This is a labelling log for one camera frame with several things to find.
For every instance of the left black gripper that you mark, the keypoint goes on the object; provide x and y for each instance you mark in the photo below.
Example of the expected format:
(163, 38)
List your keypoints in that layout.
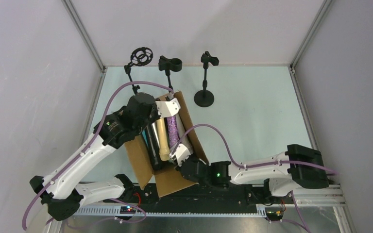
(151, 119)

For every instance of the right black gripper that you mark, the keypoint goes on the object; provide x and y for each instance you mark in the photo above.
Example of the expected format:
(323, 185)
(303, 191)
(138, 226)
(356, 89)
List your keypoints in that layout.
(188, 163)

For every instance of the black microphone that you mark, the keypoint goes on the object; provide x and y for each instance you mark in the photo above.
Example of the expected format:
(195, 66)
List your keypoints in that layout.
(153, 149)

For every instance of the brown cardboard box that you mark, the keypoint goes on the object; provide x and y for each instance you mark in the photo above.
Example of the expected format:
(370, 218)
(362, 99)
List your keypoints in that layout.
(167, 179)

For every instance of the gold microphone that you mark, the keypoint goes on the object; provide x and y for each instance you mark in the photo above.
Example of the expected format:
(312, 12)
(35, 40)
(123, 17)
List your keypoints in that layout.
(163, 138)

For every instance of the purple glitter microphone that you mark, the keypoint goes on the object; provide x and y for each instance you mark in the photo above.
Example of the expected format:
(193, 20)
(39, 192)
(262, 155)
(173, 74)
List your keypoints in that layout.
(172, 131)

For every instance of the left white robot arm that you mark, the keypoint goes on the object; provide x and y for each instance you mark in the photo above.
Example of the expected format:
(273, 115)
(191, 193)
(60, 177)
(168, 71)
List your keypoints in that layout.
(62, 193)

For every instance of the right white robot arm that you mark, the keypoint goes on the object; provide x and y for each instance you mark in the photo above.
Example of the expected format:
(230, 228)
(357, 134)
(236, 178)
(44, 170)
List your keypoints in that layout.
(299, 166)

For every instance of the middle round base mic stand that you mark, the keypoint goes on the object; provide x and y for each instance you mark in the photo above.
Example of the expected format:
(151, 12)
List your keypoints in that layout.
(169, 65)

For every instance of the round base mic stand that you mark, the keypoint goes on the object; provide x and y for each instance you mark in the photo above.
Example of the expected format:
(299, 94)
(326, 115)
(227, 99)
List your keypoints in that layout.
(169, 65)
(204, 97)

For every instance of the right round base mic stand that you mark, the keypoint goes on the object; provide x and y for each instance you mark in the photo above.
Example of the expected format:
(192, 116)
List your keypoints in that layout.
(204, 97)

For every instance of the blue microphone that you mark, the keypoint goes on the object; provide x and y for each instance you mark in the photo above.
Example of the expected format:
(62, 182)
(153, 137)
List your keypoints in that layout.
(145, 137)

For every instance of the white microphone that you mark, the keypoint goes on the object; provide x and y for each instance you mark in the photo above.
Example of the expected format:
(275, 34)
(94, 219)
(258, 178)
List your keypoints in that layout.
(181, 130)

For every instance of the left controller board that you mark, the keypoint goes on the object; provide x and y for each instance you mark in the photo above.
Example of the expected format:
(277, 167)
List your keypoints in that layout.
(126, 210)

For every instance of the controller board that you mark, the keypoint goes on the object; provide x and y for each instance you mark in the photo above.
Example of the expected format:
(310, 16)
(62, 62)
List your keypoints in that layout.
(126, 210)
(274, 215)

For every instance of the right controller board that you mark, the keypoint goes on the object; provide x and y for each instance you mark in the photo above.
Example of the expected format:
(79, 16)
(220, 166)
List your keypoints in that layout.
(274, 215)

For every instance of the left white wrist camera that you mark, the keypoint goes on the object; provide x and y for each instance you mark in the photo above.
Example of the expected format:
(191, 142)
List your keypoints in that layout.
(168, 108)

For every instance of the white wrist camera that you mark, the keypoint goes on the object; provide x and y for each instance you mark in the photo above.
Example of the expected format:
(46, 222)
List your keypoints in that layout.
(168, 108)
(179, 154)

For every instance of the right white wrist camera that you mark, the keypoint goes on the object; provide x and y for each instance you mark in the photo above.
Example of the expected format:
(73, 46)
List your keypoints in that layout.
(179, 154)

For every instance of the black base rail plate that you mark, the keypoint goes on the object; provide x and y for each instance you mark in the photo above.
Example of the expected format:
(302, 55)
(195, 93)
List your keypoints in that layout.
(200, 199)

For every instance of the tripod shock mount stand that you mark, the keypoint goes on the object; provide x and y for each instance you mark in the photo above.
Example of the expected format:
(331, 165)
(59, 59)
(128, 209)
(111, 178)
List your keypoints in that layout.
(139, 57)

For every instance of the aluminium frame post left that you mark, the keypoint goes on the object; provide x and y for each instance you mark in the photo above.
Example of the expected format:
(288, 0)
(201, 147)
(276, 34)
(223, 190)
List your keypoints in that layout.
(77, 21)

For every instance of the aluminium frame post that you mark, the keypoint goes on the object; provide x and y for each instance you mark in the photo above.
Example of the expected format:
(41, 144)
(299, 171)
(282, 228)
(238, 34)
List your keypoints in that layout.
(77, 21)
(313, 29)

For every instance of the aluminium frame post right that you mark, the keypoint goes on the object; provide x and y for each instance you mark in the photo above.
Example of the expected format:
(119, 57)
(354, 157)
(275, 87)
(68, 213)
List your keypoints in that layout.
(313, 29)

